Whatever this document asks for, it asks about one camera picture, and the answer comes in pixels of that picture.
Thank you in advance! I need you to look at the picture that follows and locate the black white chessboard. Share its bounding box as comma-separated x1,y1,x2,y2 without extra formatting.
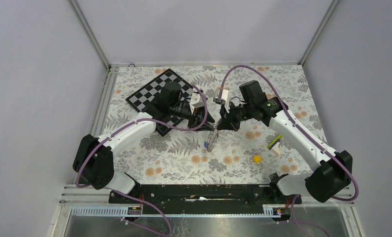
125,68,208,137

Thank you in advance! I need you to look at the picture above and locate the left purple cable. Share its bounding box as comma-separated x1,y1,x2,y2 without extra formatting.
75,85,209,236

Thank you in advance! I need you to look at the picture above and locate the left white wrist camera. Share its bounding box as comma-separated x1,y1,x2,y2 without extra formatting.
189,92,205,115

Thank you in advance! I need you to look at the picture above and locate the white cable duct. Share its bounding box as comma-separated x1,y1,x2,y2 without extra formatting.
71,203,281,218

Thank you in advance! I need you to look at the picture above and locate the floral table mat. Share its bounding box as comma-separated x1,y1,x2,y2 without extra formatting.
114,65,326,184

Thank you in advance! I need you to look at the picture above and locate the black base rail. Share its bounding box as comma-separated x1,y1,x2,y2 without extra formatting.
109,184,302,210

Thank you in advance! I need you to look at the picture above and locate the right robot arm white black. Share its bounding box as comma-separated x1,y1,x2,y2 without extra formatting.
214,80,352,203

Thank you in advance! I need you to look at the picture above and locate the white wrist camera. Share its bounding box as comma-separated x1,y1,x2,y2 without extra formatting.
189,92,205,115
213,89,230,113

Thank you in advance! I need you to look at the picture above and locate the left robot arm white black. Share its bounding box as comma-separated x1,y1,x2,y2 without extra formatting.
73,82,215,203

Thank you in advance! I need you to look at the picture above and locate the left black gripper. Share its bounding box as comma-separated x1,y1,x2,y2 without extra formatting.
170,102,215,131

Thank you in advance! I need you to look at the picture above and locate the purple cable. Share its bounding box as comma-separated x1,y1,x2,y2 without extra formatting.
75,85,209,236
219,65,360,237

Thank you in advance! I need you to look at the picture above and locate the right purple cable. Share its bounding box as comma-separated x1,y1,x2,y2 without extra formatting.
219,65,360,237

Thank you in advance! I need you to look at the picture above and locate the yellow cube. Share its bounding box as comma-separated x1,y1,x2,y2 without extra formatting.
253,155,261,163

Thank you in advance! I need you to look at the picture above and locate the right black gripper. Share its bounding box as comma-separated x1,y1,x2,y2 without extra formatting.
217,100,254,132

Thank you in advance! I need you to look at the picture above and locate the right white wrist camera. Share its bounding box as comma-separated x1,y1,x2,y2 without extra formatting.
213,89,230,113

